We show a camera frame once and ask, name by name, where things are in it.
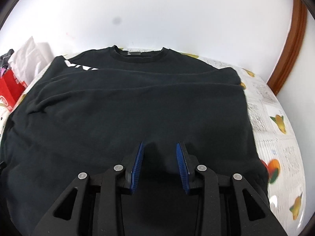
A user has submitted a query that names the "black sweatshirt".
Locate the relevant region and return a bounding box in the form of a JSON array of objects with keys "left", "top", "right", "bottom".
[{"left": 1, "top": 46, "right": 268, "bottom": 235}]

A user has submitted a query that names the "fruit print table cover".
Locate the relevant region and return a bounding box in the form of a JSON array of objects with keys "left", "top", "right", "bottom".
[{"left": 1, "top": 53, "right": 305, "bottom": 235}]

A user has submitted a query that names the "red paper shopping bag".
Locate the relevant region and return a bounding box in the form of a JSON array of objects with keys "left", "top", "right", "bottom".
[{"left": 0, "top": 69, "right": 27, "bottom": 111}]

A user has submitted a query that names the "white Miniso shopping bag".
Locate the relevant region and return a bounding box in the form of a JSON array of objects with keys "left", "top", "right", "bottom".
[{"left": 8, "top": 37, "right": 55, "bottom": 86}]

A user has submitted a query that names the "plaid grey cloth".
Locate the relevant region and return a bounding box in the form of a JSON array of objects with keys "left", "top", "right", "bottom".
[{"left": 0, "top": 49, "right": 14, "bottom": 73}]

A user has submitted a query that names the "brown wooden door frame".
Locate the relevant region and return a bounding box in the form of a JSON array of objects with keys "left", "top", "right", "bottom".
[{"left": 267, "top": 0, "right": 308, "bottom": 96}]

